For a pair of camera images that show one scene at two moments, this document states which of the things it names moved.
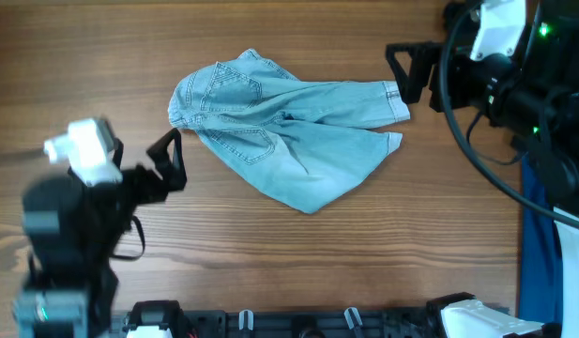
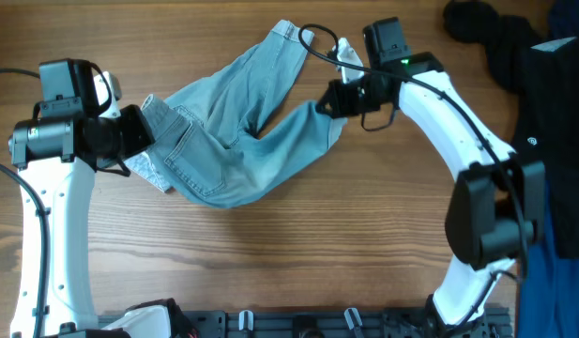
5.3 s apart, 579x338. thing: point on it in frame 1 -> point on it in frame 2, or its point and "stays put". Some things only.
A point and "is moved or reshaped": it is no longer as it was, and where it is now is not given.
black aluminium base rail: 450,319 stays put
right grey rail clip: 349,318 stays put
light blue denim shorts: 297,141 is moved or reshaped
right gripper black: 420,53 -> 338,106
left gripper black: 144,190 -> 143,136
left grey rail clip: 250,319 stays put
